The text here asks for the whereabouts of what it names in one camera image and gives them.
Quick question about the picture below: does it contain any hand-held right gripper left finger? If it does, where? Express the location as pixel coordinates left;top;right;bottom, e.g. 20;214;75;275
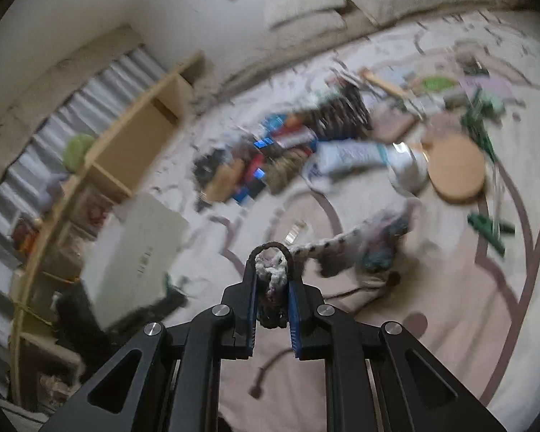
38;258;259;432

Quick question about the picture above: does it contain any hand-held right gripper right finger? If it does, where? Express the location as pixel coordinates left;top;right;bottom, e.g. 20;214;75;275
287;274;508;432

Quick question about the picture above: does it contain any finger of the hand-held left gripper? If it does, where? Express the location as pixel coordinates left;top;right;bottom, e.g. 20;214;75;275
103;276;190;332

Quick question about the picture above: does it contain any multicoloured braided cord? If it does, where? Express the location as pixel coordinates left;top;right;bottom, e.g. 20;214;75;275
247;198;417;329

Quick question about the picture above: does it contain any white cardboard box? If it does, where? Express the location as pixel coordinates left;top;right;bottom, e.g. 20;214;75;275
78;193;190;329

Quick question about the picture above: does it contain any bunny printed blanket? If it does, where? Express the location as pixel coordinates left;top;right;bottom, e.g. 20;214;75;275
162;6;540;432

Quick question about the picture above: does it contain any oval wooden block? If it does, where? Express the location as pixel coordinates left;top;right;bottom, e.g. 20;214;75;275
207;162;246;203

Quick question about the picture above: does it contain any blue tube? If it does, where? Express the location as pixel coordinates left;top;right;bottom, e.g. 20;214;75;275
231;166;271;203

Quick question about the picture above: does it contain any black blue scrunchie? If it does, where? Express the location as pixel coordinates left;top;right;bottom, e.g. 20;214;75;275
193;149;230;187

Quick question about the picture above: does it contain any wooden shelf unit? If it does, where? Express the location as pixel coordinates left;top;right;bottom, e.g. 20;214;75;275
6;51;205;415

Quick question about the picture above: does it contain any green plush toy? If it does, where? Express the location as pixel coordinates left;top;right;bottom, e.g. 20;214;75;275
62;134;97;172

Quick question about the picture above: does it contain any white squeeze tube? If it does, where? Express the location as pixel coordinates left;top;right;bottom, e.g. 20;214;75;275
302;140;397;184

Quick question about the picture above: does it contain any small white bottle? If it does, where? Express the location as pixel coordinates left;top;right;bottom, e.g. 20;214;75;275
387;141;432;190

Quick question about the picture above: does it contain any green clothes peg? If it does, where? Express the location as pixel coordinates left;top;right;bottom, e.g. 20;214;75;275
460;89;505;163
467;211;517;258

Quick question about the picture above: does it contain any round wooden coaster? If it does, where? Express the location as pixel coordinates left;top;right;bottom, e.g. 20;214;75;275
425;137;487;206

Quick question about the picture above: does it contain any pink rectangular case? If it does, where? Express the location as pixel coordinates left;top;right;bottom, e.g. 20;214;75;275
373;109;423;143

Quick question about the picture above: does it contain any grey curtain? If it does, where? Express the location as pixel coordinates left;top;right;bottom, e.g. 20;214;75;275
0;45;167;253

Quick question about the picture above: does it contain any beige duvet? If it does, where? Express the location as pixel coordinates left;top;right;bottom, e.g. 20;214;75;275
191;0;540;104

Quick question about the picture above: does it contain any beige printed valance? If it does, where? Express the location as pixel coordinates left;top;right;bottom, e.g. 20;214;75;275
0;24;145;154

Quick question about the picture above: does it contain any wooden disc green print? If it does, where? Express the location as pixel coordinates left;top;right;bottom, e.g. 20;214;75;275
420;76;458;95

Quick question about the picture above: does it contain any knotted jute rope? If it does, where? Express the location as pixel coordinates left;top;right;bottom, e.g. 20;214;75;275
265;149;310;195

